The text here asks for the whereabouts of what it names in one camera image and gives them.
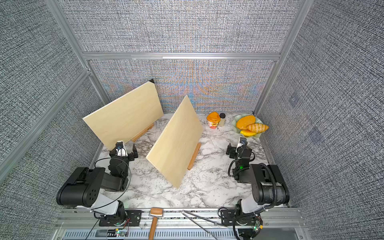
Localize wooden easel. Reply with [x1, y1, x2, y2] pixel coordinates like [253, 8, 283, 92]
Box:
[131, 123, 155, 142]
[187, 142, 202, 171]

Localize wooden canvas board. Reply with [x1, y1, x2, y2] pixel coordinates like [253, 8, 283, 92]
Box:
[146, 96, 204, 189]
[83, 82, 164, 151]

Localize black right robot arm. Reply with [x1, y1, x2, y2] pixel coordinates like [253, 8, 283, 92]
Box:
[226, 143, 290, 218]

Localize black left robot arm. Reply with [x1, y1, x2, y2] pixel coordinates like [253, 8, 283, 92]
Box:
[57, 141, 141, 227]

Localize yellow fruit toy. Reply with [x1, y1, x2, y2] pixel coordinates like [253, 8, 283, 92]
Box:
[240, 130, 257, 138]

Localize striped bread toy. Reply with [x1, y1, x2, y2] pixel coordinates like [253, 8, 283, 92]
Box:
[247, 123, 269, 134]

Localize orange mango toy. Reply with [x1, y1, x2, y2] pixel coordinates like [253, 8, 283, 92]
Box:
[236, 115, 256, 130]

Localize green plate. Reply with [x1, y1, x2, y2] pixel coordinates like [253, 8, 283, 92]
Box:
[232, 114, 269, 138]

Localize small black-capped bottle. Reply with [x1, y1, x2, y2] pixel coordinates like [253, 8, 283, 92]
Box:
[218, 113, 226, 127]

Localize metal tongs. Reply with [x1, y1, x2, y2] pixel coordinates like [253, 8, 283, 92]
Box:
[180, 209, 233, 240]

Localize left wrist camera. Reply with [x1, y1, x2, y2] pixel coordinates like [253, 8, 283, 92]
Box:
[116, 142, 128, 157]

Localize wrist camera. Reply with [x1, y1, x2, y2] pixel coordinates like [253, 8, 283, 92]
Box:
[237, 137, 248, 149]
[116, 142, 128, 157]

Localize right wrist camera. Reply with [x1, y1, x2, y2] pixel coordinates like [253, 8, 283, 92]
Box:
[237, 137, 248, 149]

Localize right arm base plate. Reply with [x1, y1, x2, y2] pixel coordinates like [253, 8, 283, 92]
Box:
[218, 206, 264, 227]

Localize wooden handled brush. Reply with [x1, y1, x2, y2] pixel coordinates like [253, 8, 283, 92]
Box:
[149, 207, 164, 240]

